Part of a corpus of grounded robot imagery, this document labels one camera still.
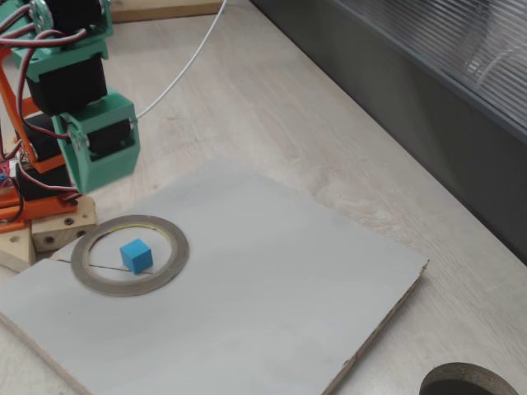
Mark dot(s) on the blue cube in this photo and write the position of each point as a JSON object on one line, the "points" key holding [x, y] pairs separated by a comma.
{"points": [[136, 256]]}

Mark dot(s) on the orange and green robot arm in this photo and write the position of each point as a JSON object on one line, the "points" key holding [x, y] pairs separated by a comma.
{"points": [[66, 82]]}

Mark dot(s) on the wooden base block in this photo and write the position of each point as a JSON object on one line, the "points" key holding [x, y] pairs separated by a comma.
{"points": [[62, 232]]}

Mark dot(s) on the red circuit board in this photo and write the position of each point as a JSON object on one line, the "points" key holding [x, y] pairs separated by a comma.
{"points": [[5, 175]]}

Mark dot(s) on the wooden wedge piece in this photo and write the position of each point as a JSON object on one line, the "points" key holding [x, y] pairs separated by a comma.
{"points": [[16, 251]]}

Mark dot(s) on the long wooden plank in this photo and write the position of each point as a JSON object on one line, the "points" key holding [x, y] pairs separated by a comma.
{"points": [[164, 10]]}

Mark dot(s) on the grey wooden board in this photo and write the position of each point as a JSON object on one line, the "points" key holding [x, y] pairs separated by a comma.
{"points": [[247, 288]]}

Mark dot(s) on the ribbed translucent desk partition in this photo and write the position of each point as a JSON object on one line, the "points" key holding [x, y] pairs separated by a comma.
{"points": [[453, 103]]}

